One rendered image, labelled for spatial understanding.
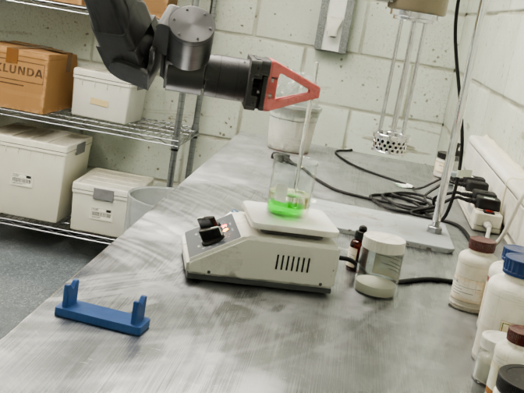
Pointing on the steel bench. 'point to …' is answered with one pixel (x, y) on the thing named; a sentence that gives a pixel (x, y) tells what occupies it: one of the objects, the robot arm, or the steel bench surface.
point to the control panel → (214, 243)
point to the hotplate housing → (267, 260)
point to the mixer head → (418, 10)
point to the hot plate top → (315, 223)
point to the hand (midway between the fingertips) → (313, 91)
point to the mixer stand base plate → (385, 224)
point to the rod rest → (137, 323)
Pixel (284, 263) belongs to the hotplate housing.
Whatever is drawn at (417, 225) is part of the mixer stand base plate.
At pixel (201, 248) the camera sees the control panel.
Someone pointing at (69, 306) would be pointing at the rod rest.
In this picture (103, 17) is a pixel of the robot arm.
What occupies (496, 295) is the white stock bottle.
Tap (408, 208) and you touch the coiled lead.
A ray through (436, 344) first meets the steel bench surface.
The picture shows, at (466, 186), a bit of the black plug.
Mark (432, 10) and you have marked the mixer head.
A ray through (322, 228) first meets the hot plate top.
